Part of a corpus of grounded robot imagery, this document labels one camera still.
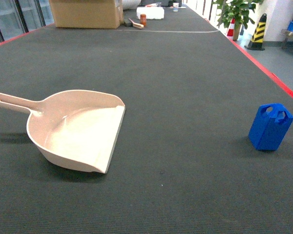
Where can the beige plastic dustpan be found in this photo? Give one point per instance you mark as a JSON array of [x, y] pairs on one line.
[[73, 129]]

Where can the blue plastic block part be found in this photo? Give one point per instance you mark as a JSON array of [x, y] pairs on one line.
[[269, 127]]

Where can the wooden hand brush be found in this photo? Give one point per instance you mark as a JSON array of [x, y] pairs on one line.
[[130, 23]]

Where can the orange bottle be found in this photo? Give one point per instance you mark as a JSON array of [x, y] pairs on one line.
[[143, 20]]

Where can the white foam block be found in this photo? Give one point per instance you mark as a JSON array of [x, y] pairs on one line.
[[152, 13]]

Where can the paper cup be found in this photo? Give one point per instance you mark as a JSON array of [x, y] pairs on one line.
[[175, 7]]

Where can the red white traffic cone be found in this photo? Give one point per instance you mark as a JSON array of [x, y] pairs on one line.
[[230, 32]]

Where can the cardboard box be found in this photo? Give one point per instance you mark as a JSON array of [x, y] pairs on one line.
[[93, 14]]

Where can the yellow black traffic cone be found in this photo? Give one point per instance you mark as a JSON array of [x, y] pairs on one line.
[[256, 42]]

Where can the potted green plant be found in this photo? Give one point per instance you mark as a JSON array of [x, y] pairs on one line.
[[238, 10]]

